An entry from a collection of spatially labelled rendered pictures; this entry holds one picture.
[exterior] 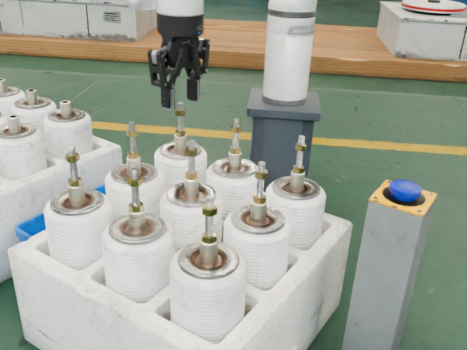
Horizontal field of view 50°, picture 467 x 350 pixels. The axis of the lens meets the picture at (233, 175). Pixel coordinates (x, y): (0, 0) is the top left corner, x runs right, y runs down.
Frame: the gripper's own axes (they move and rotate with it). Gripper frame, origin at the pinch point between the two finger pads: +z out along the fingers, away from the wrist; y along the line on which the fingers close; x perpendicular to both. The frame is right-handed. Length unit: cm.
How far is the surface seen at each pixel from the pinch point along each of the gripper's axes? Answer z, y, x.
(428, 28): 13, 184, -2
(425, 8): 6, 195, 3
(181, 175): 12.7, -3.7, -2.6
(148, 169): 9.8, -9.8, -0.6
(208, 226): 4.9, -24.7, -23.0
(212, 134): 35, 62, 35
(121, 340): 21.9, -31.8, -14.5
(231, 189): 11.5, -4.7, -13.6
